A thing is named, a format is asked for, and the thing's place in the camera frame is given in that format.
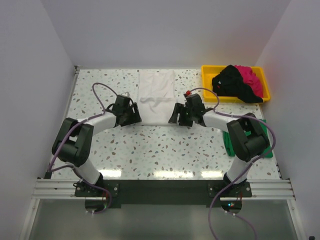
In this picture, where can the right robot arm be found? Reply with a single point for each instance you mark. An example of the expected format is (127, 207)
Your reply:
(247, 136)

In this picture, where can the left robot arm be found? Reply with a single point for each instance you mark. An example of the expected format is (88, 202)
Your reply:
(74, 139)

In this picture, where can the white t shirt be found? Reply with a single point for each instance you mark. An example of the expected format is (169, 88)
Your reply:
(156, 97)

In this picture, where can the pink t shirt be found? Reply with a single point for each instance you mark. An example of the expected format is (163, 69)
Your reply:
(251, 79)

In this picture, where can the black t shirt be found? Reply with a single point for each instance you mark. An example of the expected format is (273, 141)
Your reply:
(229, 83)

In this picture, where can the aluminium frame rail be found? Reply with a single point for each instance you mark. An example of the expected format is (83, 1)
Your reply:
(170, 158)

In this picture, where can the folded green t shirt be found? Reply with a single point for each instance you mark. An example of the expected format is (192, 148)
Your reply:
(229, 146)

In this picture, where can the yellow plastic bin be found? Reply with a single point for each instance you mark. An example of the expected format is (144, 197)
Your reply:
(210, 71)

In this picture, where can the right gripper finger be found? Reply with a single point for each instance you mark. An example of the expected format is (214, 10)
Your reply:
(185, 119)
(176, 111)

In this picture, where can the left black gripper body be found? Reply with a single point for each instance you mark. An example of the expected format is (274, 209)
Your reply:
(130, 117)

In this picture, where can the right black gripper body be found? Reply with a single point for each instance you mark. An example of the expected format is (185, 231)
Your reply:
(185, 107)

